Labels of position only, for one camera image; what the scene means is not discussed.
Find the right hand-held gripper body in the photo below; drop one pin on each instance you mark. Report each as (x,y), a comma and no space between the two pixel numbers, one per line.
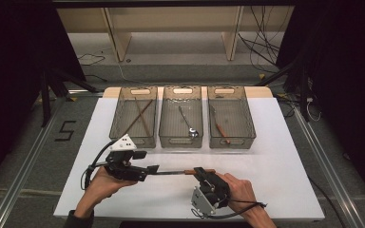
(215,190)

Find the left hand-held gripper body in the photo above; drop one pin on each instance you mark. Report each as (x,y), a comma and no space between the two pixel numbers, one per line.
(123,144)

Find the transparent grey plastic bin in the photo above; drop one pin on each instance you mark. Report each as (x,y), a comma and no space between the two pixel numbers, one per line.
(174,126)
(237,120)
(130,110)

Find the metal spoon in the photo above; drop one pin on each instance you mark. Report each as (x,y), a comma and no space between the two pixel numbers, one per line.
(192,132)

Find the person's right hand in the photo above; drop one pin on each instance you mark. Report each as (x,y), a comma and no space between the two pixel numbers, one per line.
(240,193)

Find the person's left hand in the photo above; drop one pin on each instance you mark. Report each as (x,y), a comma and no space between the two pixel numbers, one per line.
(103,186)

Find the white table sheet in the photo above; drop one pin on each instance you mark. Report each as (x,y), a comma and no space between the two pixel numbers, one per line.
(282,158)

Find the black metal stand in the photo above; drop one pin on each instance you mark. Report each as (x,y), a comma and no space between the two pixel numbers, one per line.
(46,101)
(303,91)

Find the light wooden shelf unit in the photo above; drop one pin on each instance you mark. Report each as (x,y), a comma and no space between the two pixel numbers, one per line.
(171,19)

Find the dark curtain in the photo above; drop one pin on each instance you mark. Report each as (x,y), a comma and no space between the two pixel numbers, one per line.
(355,79)
(12,63)

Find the aluminium floor rail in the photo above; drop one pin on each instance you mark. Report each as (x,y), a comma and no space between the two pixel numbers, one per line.
(329,171)
(22,177)

